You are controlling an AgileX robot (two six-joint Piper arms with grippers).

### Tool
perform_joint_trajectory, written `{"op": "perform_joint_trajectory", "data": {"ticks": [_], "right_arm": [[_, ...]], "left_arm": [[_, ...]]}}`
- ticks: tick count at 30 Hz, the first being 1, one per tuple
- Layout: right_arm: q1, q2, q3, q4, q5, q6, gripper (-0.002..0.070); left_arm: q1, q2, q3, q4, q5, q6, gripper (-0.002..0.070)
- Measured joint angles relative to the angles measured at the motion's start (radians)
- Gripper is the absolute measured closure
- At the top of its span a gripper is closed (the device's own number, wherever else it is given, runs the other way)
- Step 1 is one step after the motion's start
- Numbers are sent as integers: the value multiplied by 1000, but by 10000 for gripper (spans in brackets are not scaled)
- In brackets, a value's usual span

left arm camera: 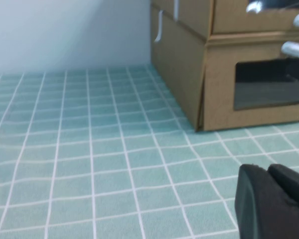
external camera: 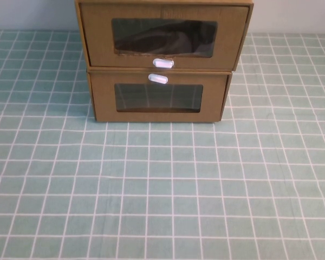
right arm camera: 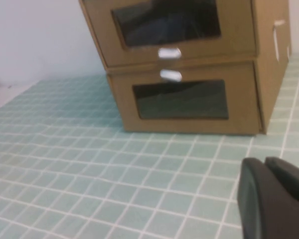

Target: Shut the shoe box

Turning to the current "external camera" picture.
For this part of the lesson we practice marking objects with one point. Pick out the cardboard shoe box shell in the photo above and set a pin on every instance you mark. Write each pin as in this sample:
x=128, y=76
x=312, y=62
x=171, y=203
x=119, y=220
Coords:
x=165, y=1
x=119, y=70

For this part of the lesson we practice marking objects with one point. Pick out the cardboard drawer with window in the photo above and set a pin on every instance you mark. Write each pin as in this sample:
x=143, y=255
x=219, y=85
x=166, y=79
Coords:
x=103, y=108
x=97, y=48

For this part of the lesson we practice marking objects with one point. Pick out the green checked tablecloth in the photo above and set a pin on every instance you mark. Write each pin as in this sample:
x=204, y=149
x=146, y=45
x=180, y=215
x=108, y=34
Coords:
x=162, y=189

